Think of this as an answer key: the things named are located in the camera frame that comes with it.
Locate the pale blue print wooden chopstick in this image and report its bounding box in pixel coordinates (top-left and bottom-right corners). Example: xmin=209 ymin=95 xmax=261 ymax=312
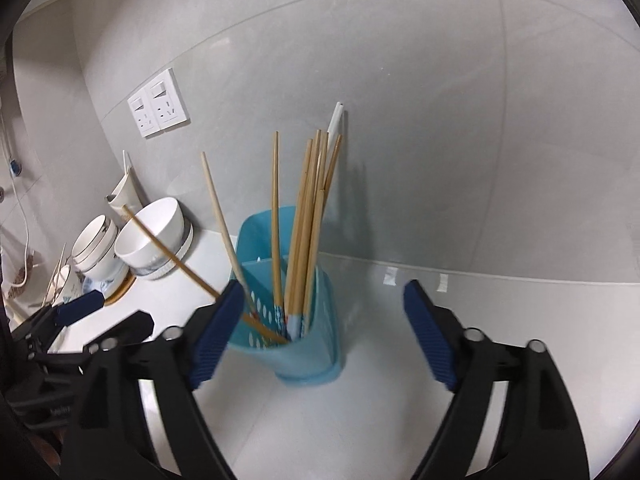
xmin=300 ymin=189 xmax=326 ymax=336

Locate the blue plastic chopstick holder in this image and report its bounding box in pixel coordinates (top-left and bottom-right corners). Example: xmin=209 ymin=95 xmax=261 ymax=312
xmin=227 ymin=205 xmax=345 ymax=386

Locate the white plate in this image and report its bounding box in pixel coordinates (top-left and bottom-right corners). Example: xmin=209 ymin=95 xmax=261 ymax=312
xmin=127 ymin=215 xmax=194 ymax=281

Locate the large white bowl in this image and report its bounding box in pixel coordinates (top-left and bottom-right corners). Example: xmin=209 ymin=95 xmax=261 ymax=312
xmin=114 ymin=197 xmax=182 ymax=271

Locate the white bowl with dark rim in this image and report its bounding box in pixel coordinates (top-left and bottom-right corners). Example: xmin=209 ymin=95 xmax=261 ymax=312
xmin=71 ymin=214 xmax=119 ymax=271

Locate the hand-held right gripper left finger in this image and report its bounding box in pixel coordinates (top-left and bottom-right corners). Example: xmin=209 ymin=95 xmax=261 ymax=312
xmin=60 ymin=280 xmax=246 ymax=480

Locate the small white cup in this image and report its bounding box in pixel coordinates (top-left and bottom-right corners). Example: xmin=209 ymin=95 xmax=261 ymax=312
xmin=104 ymin=150 xmax=133 ymax=221

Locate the round wooden board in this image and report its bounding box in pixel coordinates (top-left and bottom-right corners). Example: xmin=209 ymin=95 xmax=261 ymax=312
xmin=97 ymin=272 xmax=137 ymax=306

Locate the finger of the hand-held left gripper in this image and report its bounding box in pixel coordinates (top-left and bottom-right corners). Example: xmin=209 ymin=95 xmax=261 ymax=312
xmin=10 ymin=290 xmax=106 ymax=347
xmin=32 ymin=310 xmax=155 ymax=367

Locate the white straw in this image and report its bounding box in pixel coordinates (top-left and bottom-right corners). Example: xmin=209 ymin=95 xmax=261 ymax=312
xmin=326 ymin=102 xmax=346 ymax=136

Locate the plain thin wooden chopstick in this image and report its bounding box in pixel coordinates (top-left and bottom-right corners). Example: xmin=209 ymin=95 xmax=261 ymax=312
xmin=121 ymin=204 xmax=290 ymax=346
xmin=290 ymin=129 xmax=322 ymax=313

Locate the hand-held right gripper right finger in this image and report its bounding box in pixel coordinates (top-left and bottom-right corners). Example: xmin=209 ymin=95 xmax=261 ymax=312
xmin=404 ymin=280 xmax=593 ymax=480

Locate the white wall socket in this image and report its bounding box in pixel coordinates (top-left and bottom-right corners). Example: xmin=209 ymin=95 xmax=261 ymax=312
xmin=147 ymin=67 xmax=192 ymax=131
xmin=126 ymin=91 xmax=160 ymax=139

